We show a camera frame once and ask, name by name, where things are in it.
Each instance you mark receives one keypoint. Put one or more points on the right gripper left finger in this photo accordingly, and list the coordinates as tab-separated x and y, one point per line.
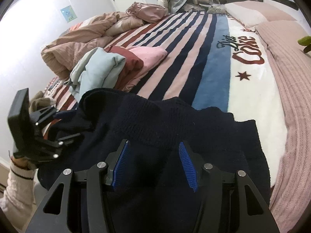
79	198

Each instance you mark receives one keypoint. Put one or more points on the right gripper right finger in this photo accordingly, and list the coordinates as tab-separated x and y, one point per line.
228	202

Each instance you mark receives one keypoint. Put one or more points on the dark navy knit sweater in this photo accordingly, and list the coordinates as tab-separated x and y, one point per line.
156	196

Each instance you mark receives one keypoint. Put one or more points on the left forearm white sleeve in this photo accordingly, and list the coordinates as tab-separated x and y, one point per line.
17	202

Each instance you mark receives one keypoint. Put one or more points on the person's left hand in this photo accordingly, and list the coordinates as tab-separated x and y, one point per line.
23	163

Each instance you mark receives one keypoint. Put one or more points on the pink knit bedspread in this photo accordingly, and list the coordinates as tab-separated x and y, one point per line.
291	69

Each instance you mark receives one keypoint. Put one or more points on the olive fleece garment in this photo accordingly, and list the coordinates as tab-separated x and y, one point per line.
39	101

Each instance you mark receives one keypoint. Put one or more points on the tan pink quilted duvet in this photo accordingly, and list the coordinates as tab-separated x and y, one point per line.
63	54

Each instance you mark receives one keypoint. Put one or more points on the light blue sweatshirt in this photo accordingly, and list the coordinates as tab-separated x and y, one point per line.
96	69

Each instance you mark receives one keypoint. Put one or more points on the dark red folded garment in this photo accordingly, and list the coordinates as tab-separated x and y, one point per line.
133	65

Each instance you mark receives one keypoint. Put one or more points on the pink folded garment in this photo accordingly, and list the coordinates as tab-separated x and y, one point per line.
151	57

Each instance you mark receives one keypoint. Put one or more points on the striped fleece blanket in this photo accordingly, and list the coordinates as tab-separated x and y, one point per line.
214	61

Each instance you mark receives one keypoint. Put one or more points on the pink satin handbag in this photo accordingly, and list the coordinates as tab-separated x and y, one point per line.
150	13

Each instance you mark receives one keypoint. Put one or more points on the green avocado plush toy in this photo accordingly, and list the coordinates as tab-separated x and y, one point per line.
306	42

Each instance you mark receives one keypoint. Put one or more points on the pink ribbed pillow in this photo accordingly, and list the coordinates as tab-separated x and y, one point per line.
252	13

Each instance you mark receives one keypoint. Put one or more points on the small blue wall poster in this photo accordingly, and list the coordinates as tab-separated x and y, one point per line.
68	13

